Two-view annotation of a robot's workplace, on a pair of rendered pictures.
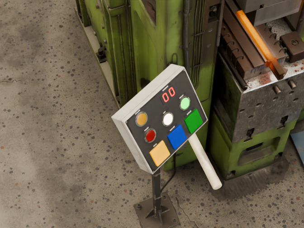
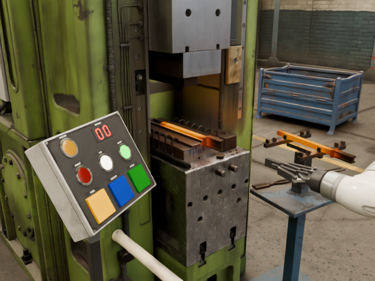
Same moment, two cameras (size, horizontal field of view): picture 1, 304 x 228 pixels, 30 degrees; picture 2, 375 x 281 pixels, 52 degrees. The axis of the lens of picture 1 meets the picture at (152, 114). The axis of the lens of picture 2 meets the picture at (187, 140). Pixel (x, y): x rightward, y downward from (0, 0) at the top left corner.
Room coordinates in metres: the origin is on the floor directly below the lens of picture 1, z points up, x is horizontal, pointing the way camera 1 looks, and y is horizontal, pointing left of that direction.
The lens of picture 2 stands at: (0.10, 0.08, 1.52)
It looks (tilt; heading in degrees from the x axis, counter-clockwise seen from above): 19 degrees down; 340
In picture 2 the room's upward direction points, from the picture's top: straight up
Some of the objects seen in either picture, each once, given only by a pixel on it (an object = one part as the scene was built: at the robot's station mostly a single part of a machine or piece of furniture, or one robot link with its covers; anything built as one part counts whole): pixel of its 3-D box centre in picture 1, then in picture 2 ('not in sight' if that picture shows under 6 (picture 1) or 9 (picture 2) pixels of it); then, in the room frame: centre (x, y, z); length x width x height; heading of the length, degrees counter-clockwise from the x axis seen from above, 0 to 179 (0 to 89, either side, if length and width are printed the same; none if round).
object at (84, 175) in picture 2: (150, 135); (83, 175); (1.09, 0.01, 1.09); 0.05 x 0.03 x 0.04; 110
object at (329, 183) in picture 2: not in sight; (333, 186); (0.96, -0.72, 1.00); 0.09 x 0.06 x 0.09; 110
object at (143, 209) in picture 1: (156, 211); not in sight; (1.23, 0.00, 0.05); 0.22 x 0.22 x 0.09; 20
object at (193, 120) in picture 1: (192, 121); (138, 178); (1.20, -0.16, 1.01); 0.07 x 0.05 x 0.07; 135
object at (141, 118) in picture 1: (141, 119); (68, 148); (1.12, 0.04, 1.16); 0.05 x 0.03 x 0.04; 110
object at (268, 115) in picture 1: (245, 64); (179, 186); (1.72, -0.48, 0.69); 0.56 x 0.38 x 0.45; 20
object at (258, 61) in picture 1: (242, 34); (171, 137); (1.69, -0.43, 0.96); 0.42 x 0.20 x 0.09; 20
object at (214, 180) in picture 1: (197, 148); (149, 261); (1.29, -0.21, 0.62); 0.44 x 0.05 x 0.05; 20
